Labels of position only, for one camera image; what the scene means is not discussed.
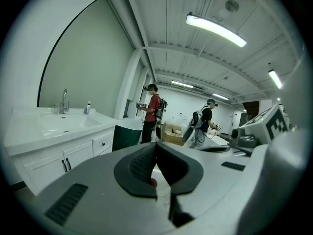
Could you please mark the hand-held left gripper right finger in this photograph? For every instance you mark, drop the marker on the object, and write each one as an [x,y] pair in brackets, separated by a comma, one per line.
[215,180]

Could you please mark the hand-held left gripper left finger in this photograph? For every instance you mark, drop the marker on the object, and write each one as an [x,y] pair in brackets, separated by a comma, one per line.
[97,204]

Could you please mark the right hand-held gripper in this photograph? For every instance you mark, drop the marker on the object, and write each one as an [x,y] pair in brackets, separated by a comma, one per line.
[266,124]

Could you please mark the white cabinet drawer black knob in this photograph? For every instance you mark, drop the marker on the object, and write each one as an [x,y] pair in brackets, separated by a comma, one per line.
[104,141]

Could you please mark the open cardboard box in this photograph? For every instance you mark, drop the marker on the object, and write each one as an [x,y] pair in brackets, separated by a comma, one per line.
[172,136]

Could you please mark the long ceiling light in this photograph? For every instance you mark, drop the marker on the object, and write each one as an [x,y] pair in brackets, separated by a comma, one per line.
[182,84]
[275,78]
[215,29]
[220,96]

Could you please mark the white vanity cabinet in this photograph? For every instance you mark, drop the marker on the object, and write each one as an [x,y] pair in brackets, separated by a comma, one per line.
[80,153]

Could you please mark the white cabinet door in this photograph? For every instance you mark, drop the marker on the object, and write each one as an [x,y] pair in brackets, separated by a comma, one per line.
[79,153]
[44,172]

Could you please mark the white backpack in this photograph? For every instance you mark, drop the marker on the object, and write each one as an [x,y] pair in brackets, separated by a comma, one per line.
[194,124]

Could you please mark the dark green round tub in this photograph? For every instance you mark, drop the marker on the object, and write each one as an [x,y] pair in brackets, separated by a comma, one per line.
[126,138]

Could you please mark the white washbasin top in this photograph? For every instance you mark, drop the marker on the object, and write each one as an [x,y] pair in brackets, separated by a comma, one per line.
[61,126]

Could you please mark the black backpack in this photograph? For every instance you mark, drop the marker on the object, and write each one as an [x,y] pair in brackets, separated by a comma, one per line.
[161,108]

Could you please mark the small blue soap bottle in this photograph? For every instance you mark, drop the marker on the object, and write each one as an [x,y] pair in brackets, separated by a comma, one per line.
[87,108]

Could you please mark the chrome faucet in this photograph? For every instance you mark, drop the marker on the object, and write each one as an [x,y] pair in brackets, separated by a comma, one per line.
[63,104]

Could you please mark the round grey ceiling fixture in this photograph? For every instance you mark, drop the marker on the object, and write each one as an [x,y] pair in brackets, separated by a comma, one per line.
[232,5]

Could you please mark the large black-framed mirror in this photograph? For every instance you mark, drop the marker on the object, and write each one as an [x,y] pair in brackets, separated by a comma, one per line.
[85,57]

